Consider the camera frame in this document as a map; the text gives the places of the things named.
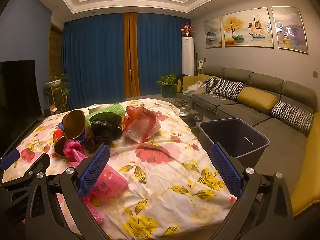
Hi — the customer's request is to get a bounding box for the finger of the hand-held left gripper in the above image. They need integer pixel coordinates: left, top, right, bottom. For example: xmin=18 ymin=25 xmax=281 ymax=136
xmin=0 ymin=149 xmax=21 ymax=171
xmin=0 ymin=152 xmax=51 ymax=193

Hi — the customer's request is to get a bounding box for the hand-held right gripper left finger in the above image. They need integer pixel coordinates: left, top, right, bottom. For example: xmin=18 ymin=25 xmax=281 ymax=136
xmin=25 ymin=143 xmax=113 ymax=240

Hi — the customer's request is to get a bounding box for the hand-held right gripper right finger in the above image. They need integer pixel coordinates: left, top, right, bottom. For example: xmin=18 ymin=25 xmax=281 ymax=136
xmin=210 ymin=142 xmax=294 ymax=240

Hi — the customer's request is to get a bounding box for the pink plastic bag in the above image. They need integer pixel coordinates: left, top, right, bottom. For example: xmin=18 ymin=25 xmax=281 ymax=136
xmin=84 ymin=164 xmax=129 ymax=225
xmin=63 ymin=140 xmax=90 ymax=162

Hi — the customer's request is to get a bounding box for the blue spiky wrapper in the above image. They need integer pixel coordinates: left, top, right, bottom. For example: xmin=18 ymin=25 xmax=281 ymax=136
xmin=75 ymin=130 xmax=88 ymax=143

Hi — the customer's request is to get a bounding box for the grey plastic trash bin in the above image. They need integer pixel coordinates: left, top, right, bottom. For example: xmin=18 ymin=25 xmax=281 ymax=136
xmin=199 ymin=118 xmax=270 ymax=167

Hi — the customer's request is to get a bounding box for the small red paper cup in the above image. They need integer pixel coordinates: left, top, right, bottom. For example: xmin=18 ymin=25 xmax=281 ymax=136
xmin=52 ymin=130 xmax=70 ymax=158

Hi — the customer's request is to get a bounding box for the black plastic bag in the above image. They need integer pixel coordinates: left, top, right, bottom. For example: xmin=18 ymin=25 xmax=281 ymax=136
xmin=86 ymin=112 xmax=124 ymax=153

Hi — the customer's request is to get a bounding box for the large red paper bucket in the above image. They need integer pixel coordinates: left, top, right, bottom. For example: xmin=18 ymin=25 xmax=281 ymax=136
xmin=62 ymin=110 xmax=87 ymax=140

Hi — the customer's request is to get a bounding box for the green foam net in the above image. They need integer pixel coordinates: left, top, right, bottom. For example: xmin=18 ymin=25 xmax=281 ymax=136
xmin=85 ymin=104 xmax=125 ymax=127

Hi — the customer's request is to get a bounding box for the red plastic bag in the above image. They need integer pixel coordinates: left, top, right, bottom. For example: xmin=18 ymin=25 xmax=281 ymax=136
xmin=123 ymin=105 xmax=162 ymax=143

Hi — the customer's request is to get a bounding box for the dark coffee table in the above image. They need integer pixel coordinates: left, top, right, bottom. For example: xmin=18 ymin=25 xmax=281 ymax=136
xmin=175 ymin=97 xmax=208 ymax=135

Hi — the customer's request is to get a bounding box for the black television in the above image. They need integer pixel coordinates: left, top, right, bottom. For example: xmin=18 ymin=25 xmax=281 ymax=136
xmin=0 ymin=60 xmax=42 ymax=150

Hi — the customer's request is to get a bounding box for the floral printed blanket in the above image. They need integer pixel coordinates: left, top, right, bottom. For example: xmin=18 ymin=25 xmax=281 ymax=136
xmin=1 ymin=98 xmax=238 ymax=240

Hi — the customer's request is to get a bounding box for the grey sectional sofa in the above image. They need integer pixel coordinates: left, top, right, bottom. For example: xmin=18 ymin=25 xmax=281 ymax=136
xmin=176 ymin=66 xmax=320 ymax=218

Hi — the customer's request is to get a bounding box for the glass teapot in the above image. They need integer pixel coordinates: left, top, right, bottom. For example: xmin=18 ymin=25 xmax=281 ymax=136
xmin=179 ymin=105 xmax=192 ymax=117

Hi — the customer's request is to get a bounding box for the yellow cushion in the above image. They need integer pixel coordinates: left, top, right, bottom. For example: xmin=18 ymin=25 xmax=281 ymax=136
xmin=236 ymin=87 xmax=278 ymax=114

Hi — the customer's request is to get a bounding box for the long patterned cushion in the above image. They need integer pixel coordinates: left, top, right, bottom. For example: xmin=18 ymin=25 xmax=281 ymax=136
xmin=212 ymin=78 xmax=244 ymax=100

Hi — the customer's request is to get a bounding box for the trailing plant on stand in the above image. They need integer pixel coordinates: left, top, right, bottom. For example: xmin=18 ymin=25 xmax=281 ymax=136
xmin=45 ymin=74 xmax=70 ymax=110

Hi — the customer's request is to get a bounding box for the white cloth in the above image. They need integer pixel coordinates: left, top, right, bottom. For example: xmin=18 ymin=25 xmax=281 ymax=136
xmin=184 ymin=80 xmax=207 ymax=95

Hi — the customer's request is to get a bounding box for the small patterned cushion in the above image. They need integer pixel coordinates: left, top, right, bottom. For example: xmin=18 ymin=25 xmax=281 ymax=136
xmin=201 ymin=77 xmax=220 ymax=92

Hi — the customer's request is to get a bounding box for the potted plant in dark pot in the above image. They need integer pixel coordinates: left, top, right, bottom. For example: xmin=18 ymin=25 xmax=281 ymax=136
xmin=157 ymin=74 xmax=178 ymax=99

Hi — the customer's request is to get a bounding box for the dark clothing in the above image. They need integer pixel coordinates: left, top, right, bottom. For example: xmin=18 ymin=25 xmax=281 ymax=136
xmin=175 ymin=74 xmax=193 ymax=88

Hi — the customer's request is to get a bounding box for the white handheld vacuum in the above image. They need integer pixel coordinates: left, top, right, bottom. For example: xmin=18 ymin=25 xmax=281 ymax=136
xmin=195 ymin=52 xmax=203 ymax=75

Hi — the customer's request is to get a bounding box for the blue curtain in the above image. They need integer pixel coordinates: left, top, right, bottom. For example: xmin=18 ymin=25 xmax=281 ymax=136
xmin=62 ymin=14 xmax=125 ymax=108
xmin=136 ymin=12 xmax=192 ymax=97

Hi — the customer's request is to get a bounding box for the white tower air conditioner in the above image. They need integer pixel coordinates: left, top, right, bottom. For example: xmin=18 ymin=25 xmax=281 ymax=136
xmin=181 ymin=37 xmax=195 ymax=76

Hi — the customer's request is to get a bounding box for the orange curtain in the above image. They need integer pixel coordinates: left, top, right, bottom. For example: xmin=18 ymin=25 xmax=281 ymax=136
xmin=122 ymin=12 xmax=140 ymax=98

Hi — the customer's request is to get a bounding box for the small framed landscape painting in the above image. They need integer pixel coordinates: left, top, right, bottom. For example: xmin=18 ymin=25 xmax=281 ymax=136
xmin=204 ymin=17 xmax=223 ymax=48

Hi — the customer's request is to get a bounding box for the wide framed sailboat painting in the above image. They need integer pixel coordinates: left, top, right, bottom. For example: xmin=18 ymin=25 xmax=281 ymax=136
xmin=222 ymin=7 xmax=274 ymax=48

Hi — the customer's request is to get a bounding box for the red gold flower ornament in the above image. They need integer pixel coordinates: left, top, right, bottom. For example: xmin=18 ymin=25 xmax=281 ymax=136
xmin=180 ymin=23 xmax=194 ymax=37

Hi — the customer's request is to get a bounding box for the framed purple whale painting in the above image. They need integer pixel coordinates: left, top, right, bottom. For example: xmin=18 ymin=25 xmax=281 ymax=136
xmin=271 ymin=6 xmax=308 ymax=54

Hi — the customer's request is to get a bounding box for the white charger cable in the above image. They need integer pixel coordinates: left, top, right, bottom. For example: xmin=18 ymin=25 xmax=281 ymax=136
xmin=207 ymin=91 xmax=238 ymax=99

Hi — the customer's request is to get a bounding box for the wooden wall panel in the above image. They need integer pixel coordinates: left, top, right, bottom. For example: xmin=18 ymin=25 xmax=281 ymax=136
xmin=49 ymin=22 xmax=64 ymax=78

